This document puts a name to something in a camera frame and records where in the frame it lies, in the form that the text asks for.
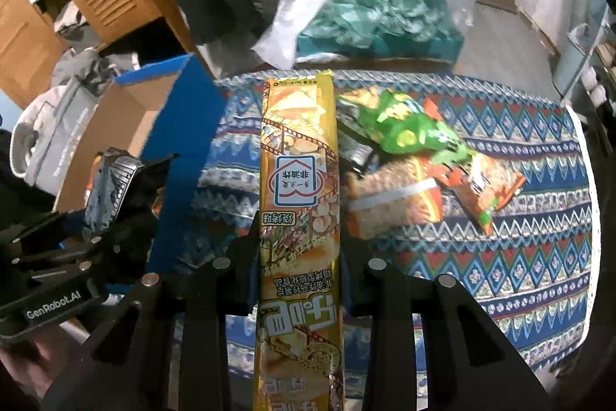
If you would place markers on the pile of grey clothes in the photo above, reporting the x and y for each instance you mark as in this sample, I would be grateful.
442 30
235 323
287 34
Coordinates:
77 64

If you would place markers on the dark cloth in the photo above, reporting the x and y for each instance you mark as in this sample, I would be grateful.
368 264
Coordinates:
19 180

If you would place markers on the green snack bag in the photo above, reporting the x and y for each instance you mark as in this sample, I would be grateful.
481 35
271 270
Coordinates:
409 127

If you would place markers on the wooden wardrobe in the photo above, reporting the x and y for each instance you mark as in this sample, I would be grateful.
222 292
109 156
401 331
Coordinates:
168 6

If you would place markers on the panelled wardrobe door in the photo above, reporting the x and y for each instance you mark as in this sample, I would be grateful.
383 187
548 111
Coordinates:
24 50

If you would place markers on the white plastic bag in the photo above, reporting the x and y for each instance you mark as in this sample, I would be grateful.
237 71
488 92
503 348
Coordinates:
298 6

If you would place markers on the orange noodle brick packet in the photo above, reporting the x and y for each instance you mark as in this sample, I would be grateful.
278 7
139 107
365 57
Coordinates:
385 199

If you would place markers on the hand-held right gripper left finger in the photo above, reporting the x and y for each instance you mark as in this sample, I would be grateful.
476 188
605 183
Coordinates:
207 305

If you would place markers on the grey fabric storage bag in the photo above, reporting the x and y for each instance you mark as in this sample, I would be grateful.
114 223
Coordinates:
53 141

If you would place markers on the pile of teal sachets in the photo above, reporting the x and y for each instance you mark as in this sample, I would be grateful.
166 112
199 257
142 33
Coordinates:
380 16

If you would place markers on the shoe rack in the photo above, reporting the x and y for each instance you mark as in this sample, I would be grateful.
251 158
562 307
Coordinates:
599 74

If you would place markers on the black snack packet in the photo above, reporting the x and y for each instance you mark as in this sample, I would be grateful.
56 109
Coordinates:
356 151
108 194

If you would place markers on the long yellow snack packet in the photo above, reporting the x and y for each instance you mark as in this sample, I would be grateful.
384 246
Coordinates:
298 180

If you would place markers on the small orange snack packet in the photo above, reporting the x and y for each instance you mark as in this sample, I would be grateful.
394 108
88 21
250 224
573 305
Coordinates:
491 189

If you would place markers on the blue cardboard box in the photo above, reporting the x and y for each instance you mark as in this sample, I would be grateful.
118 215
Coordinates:
192 127

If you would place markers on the blue patterned blanket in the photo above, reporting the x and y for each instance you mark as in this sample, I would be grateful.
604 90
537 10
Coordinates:
505 257

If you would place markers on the person's left hand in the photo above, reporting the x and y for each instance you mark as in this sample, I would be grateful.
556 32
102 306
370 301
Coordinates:
43 358

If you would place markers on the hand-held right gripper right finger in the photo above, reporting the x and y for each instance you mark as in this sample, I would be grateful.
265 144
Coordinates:
385 310

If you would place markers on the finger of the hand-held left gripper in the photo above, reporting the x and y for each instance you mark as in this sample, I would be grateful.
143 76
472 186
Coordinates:
134 237
43 233

